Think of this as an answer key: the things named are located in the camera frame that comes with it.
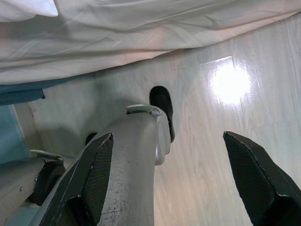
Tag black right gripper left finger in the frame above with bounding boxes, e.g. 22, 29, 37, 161
37, 132, 115, 226

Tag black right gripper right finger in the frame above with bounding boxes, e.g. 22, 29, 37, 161
223, 131, 301, 226

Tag black robot left foot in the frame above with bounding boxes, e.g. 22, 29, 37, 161
84, 132, 98, 147

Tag black robot foot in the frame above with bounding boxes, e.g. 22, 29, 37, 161
149, 86, 176, 143
84, 132, 98, 147

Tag silver robot right leg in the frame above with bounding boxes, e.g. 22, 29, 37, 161
97, 103, 172, 226

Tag silver robot leg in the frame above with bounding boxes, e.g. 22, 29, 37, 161
0, 149, 66, 208
97, 103, 172, 226

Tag silver robot left leg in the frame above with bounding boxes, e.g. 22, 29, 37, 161
0, 149, 66, 208

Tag black robot right foot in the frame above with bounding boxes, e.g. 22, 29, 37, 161
149, 86, 176, 143

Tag white bed sheet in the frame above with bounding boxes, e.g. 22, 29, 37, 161
0, 0, 301, 83

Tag dark blue bed frame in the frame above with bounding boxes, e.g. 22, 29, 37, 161
0, 79, 46, 106

